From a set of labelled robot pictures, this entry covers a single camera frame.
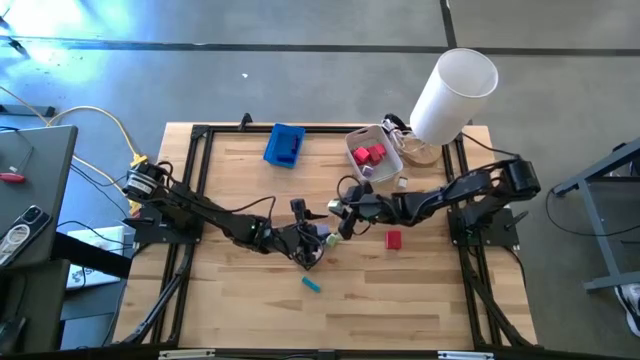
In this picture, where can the red multi-port USB charger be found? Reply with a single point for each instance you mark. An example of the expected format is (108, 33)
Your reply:
(393, 240)

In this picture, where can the black floor bar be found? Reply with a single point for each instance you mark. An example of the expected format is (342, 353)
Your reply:
(27, 110)

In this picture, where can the small lavender adapter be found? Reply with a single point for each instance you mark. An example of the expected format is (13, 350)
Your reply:
(367, 171)

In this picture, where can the white shade table lamp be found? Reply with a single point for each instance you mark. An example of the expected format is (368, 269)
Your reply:
(452, 95)

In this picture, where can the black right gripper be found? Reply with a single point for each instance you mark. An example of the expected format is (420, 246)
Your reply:
(380, 209)

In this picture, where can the black aluminium table frame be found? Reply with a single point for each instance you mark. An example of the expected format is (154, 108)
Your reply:
(325, 129)

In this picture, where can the small white charger cube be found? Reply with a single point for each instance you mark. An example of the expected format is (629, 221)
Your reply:
(402, 182)

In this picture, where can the white laptop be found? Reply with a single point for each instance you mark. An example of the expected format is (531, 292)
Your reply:
(100, 237)

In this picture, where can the person's shoe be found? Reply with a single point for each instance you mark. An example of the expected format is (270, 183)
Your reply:
(631, 305)

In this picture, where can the white metal bracket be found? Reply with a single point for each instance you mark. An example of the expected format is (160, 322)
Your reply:
(185, 354)
(465, 355)

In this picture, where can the pink-red wall charger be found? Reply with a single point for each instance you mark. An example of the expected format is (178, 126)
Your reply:
(360, 155)
(380, 149)

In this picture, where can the smartphone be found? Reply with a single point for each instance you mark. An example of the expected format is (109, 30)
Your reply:
(22, 235)

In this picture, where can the grey metal table frame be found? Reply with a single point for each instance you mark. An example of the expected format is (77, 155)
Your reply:
(597, 240)

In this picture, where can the red wall charger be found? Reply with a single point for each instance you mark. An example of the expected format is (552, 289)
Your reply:
(374, 156)

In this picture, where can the grey desk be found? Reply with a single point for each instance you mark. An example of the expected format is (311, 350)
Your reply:
(35, 165)

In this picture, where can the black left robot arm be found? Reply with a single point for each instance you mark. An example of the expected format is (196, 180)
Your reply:
(200, 210)

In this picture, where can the black desk bar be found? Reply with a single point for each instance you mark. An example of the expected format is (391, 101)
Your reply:
(90, 255)

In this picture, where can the teal rectangular case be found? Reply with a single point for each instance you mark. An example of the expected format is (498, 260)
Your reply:
(311, 284)

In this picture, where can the white plastic basket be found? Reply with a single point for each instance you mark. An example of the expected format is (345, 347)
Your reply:
(387, 172)

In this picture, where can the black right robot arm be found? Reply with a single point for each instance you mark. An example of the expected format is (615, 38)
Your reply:
(450, 192)

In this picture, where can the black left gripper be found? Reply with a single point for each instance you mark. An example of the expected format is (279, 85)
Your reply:
(295, 240)

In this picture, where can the blue plastic bin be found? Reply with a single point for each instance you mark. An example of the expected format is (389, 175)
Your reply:
(280, 137)

